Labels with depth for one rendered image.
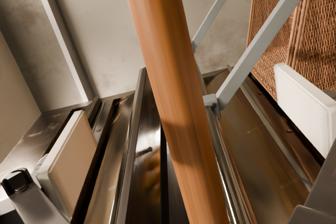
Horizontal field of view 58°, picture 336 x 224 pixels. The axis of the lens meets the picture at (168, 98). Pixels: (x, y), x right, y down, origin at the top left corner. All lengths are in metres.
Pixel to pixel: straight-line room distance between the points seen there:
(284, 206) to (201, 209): 0.67
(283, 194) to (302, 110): 0.74
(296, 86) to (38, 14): 3.73
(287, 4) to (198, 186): 0.42
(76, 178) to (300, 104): 0.13
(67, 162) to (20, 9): 3.75
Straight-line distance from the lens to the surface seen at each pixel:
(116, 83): 3.88
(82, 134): 0.20
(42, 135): 1.70
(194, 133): 0.19
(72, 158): 0.18
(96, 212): 1.04
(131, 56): 3.74
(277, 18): 0.57
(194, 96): 0.18
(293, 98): 0.19
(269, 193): 0.93
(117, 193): 0.82
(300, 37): 1.15
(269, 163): 1.01
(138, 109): 1.20
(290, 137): 1.13
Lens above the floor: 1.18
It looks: 4 degrees up
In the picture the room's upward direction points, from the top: 103 degrees counter-clockwise
